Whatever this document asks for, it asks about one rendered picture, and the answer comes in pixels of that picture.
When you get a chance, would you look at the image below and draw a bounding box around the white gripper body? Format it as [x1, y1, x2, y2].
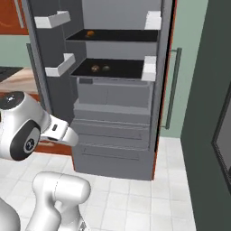
[59, 125, 80, 148]

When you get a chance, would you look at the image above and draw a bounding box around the grey fridge crisper drawer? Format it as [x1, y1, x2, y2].
[73, 99, 152, 125]
[76, 78, 154, 109]

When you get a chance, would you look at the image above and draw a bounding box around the black fridge shelf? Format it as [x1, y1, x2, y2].
[65, 28, 160, 42]
[69, 58, 145, 80]

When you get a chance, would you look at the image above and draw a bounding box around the grey left fridge door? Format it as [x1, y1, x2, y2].
[22, 0, 77, 122]

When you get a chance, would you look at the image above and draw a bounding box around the orange-edged right fridge door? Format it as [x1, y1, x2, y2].
[152, 0, 179, 181]

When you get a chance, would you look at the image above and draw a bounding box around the grey open fridge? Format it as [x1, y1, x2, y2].
[22, 0, 179, 181]

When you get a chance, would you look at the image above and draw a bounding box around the grey freezer drawer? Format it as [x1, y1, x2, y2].
[70, 118, 152, 144]
[71, 141, 156, 181]

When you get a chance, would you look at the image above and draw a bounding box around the white door bin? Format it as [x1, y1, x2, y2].
[143, 10, 162, 31]
[44, 52, 77, 78]
[141, 55, 158, 82]
[33, 10, 72, 30]

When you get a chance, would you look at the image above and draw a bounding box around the black hob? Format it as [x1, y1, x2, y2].
[0, 66, 24, 83]

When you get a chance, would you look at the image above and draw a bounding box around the dark green tall cabinet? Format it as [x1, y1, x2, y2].
[180, 0, 231, 231]

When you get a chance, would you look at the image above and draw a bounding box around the dark built-in oven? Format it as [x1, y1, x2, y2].
[211, 88, 231, 185]

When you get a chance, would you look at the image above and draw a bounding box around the grey-green fridge door handle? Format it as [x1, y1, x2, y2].
[164, 47, 183, 131]

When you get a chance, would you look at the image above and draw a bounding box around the grey cupboard handle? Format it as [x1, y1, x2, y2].
[14, 0, 25, 30]

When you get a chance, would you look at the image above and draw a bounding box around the orange wall cupboard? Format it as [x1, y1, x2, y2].
[0, 0, 30, 36]

